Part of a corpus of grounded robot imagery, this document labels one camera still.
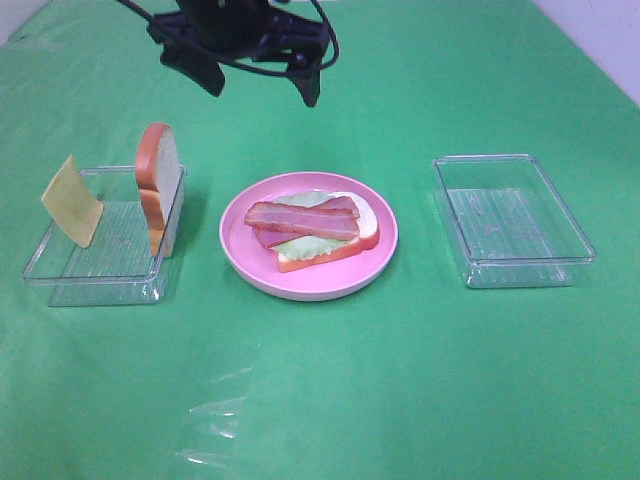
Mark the bread slice from tray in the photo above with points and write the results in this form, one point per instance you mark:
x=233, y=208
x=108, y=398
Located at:
x=368, y=237

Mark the left clear plastic tray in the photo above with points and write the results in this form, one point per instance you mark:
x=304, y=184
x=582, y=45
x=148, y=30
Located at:
x=117, y=268

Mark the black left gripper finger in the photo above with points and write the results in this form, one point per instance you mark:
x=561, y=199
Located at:
x=196, y=66
x=304, y=72

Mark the clear plastic tray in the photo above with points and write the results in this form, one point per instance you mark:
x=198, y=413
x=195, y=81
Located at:
x=507, y=224
x=117, y=268

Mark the green lettuce leaf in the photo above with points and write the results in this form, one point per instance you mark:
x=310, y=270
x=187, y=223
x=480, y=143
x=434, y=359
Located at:
x=307, y=247

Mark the bread slice in left tray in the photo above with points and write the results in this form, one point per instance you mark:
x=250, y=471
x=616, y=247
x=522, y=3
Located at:
x=157, y=173

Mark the green tablecloth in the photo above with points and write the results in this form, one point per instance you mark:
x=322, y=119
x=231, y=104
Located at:
x=414, y=377

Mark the bacon strip from tray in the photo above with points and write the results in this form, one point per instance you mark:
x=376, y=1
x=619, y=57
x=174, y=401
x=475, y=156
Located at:
x=333, y=222

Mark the yellow cheese slice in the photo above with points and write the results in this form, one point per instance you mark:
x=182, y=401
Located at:
x=71, y=205

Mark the clear plastic bag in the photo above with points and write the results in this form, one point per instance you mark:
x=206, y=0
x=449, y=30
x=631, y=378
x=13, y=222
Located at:
x=219, y=383

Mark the right clear plastic tray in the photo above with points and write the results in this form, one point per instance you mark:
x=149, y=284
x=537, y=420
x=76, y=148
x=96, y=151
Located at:
x=507, y=224

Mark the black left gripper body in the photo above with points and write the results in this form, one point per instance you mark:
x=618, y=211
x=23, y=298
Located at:
x=235, y=30

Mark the ham strip from tray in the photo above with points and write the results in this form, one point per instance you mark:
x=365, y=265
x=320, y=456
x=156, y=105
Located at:
x=270, y=239

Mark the pink round plate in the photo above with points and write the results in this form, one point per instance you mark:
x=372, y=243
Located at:
x=316, y=283

